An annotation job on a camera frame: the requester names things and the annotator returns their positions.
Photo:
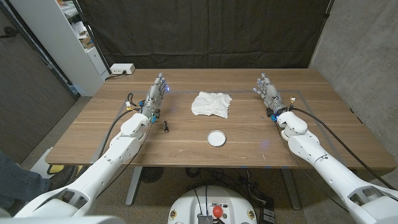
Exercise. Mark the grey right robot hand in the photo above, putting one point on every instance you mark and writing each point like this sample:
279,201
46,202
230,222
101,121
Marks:
271,95

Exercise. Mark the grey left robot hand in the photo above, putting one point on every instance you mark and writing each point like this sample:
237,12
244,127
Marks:
151,101

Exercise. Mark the white paper towel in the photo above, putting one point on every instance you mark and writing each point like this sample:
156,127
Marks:
211,104

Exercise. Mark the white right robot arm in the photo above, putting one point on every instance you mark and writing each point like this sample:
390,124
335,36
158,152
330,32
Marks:
326,168

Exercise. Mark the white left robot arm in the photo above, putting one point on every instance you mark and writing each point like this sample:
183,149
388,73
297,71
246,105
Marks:
109,158

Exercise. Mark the white round jar lid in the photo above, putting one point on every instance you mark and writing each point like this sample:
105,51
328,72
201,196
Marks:
216,138

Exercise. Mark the small black pen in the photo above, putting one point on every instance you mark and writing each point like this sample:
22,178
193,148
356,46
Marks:
166,127

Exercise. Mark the white power strip box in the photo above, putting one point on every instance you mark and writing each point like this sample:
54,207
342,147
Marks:
122,68

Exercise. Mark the black round floor fan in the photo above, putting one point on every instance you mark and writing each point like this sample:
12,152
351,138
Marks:
151,174

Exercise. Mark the black backdrop stand pole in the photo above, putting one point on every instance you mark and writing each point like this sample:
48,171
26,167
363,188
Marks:
93,40

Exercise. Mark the black backdrop curtain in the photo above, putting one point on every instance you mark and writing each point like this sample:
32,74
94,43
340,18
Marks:
202,31

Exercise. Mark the grey table leg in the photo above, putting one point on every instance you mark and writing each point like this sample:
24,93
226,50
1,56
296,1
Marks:
133,186
290,189

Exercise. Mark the cardboard box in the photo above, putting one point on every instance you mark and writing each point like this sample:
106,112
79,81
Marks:
86,41

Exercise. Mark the white shelf cabinet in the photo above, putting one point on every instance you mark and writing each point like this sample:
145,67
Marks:
62,46

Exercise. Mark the white robot torso base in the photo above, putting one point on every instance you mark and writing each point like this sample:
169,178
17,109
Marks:
230,199

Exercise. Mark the dark brown shoe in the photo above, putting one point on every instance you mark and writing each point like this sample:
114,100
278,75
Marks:
63,177

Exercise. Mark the yellow object under table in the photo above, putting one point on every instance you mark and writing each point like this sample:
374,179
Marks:
56,169

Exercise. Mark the black floor power strip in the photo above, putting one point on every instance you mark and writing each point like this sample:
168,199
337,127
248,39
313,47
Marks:
267,214

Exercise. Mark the white floor panel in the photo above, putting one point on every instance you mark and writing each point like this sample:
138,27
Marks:
40,165

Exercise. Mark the red emergency stop button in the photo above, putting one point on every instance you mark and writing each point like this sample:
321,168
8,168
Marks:
217,211

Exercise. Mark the person's leg in jeans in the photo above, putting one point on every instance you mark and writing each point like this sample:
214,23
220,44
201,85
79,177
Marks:
18,183

